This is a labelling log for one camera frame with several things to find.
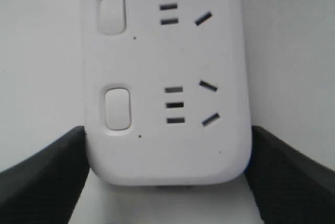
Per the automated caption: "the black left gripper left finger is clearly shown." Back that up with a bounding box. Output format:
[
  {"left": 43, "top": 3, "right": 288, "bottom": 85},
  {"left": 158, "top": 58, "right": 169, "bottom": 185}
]
[{"left": 1, "top": 126, "right": 90, "bottom": 223}]

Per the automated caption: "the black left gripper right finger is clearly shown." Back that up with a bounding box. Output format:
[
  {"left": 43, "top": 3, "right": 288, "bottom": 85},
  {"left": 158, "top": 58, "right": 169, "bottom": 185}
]
[{"left": 244, "top": 126, "right": 334, "bottom": 223}]

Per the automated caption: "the white five-outlet power strip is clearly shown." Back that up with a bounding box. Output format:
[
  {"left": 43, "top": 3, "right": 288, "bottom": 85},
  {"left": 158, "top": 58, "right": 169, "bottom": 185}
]
[{"left": 80, "top": 0, "right": 252, "bottom": 186}]

